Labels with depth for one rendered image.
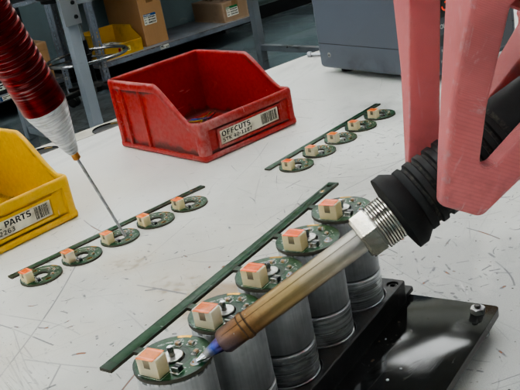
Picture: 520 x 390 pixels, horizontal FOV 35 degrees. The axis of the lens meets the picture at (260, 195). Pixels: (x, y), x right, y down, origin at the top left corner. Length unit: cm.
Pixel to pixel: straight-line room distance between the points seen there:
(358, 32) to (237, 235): 34
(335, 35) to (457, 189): 58
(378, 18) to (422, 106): 50
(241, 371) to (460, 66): 12
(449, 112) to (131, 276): 28
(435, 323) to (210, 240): 18
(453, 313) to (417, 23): 15
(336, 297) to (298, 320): 3
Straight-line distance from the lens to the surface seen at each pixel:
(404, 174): 24
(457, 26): 22
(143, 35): 497
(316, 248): 31
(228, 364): 27
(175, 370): 25
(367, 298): 34
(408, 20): 25
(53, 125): 20
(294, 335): 29
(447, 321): 35
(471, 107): 23
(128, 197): 59
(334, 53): 81
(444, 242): 44
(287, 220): 33
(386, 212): 24
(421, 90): 25
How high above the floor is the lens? 94
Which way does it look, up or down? 21 degrees down
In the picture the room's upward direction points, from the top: 11 degrees counter-clockwise
